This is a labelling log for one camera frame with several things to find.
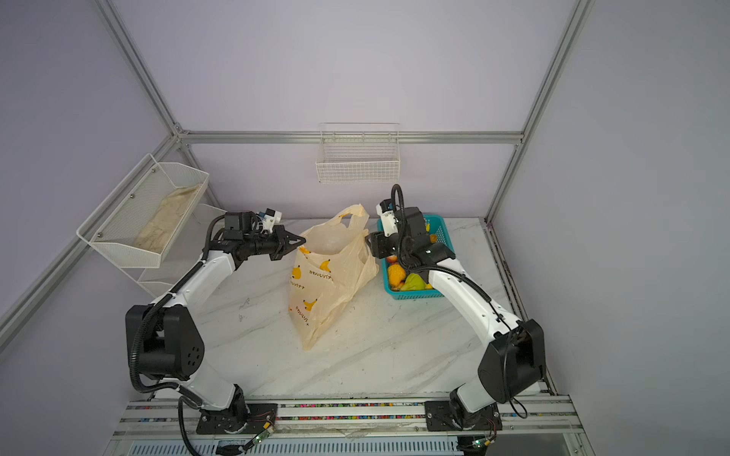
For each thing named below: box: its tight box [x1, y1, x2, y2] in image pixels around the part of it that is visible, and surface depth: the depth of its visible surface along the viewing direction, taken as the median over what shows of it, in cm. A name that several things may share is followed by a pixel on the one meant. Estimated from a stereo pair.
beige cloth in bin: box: [132, 184, 201, 253], surface depth 81 cm
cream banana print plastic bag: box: [288, 204, 380, 352], surface depth 85 cm
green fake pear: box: [400, 272, 434, 292], surface depth 92 cm
